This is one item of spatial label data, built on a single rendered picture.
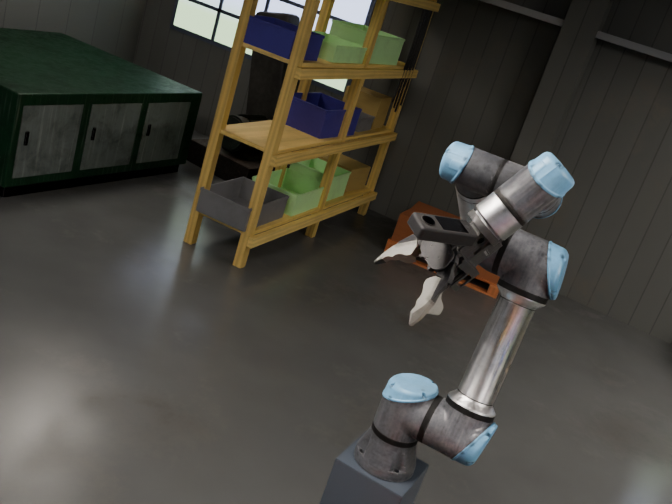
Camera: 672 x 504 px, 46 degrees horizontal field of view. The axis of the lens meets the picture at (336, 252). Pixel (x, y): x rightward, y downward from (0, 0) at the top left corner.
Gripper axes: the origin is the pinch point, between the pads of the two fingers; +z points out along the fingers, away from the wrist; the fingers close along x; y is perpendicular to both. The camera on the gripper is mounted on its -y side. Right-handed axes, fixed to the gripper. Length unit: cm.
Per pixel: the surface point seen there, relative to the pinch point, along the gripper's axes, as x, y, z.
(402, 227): 368, 431, 76
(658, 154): 324, 519, -135
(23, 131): 413, 142, 214
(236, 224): 327, 261, 146
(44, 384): 172, 119, 205
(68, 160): 431, 193, 224
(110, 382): 173, 148, 190
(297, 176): 425, 354, 117
